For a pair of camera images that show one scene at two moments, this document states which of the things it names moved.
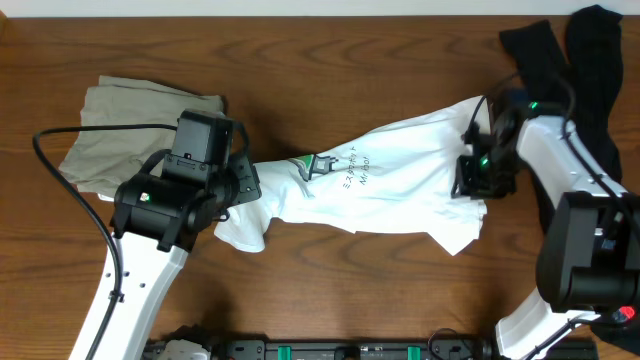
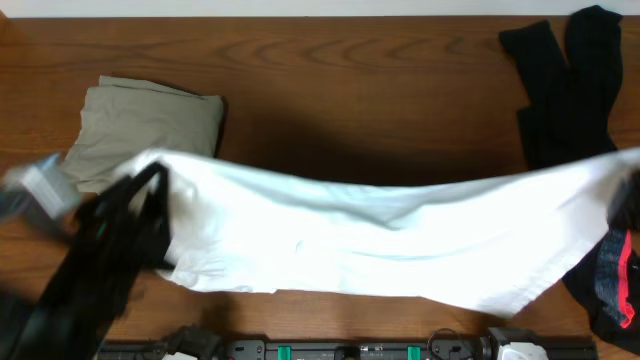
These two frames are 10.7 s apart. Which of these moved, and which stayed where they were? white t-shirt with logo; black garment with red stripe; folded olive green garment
Moved: white t-shirt with logo
Stayed: black garment with red stripe; folded olive green garment
